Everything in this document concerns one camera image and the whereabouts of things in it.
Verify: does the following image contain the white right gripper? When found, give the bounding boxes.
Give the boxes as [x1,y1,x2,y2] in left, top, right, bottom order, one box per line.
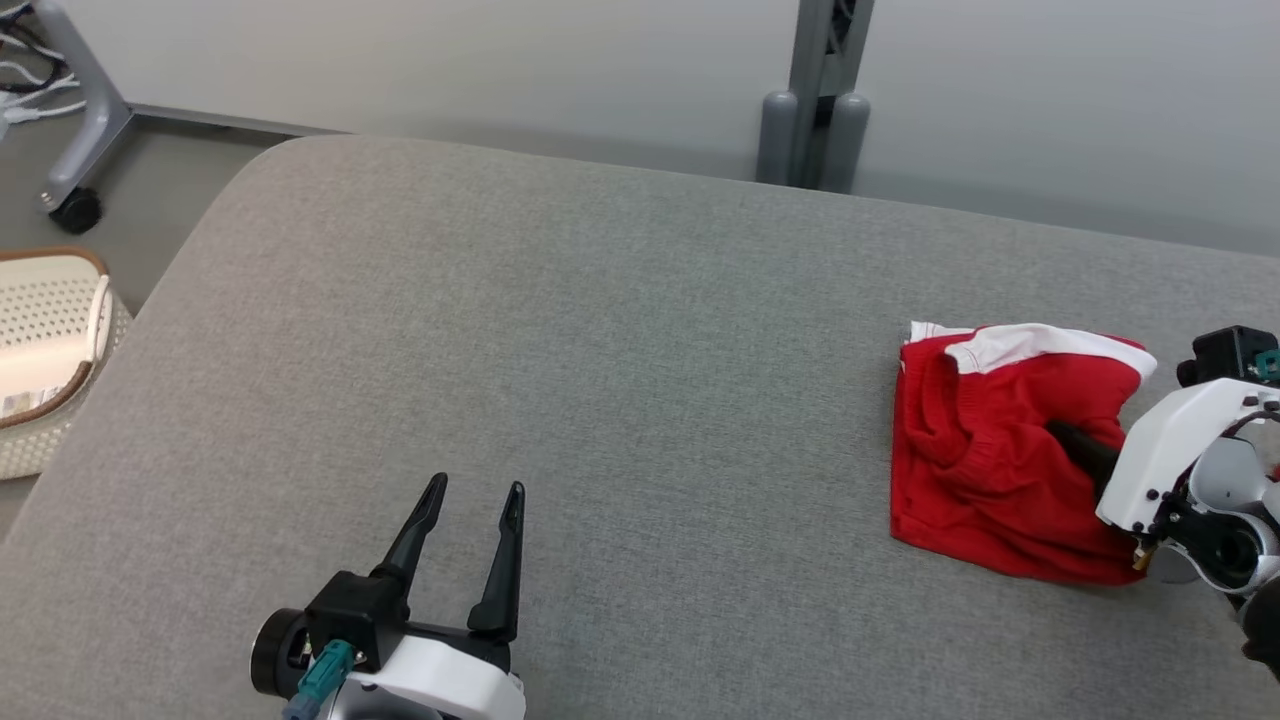
[1044,377,1280,534]

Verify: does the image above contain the black caster wheel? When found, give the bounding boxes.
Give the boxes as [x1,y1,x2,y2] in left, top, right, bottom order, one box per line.
[47,187,104,237]

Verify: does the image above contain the thin black cable bundle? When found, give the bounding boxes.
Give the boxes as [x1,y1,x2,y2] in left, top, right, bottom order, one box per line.
[825,0,863,53]

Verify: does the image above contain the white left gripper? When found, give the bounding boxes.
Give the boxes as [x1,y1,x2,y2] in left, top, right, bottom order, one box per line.
[344,472,529,720]

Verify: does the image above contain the grey metal stand leg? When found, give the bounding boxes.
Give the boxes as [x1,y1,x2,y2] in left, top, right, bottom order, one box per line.
[20,0,138,207]

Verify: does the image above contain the grey rounded post foot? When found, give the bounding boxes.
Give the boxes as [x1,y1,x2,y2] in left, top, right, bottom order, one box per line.
[821,91,872,195]
[756,89,800,187]

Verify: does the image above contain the grey partition base rail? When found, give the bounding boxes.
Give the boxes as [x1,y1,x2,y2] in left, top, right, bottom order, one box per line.
[128,102,346,138]

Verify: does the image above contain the red shorts with white trim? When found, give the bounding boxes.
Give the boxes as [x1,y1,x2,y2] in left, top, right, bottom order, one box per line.
[889,320,1160,588]

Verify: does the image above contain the white loose cables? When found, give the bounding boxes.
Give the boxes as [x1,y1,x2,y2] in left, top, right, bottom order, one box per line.
[0,28,93,128]

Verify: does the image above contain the grey metal partition post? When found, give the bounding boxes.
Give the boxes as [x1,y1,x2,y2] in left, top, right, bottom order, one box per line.
[786,0,877,192]

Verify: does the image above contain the white perforated laundry basket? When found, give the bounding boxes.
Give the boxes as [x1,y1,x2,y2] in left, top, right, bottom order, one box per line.
[0,246,135,482]

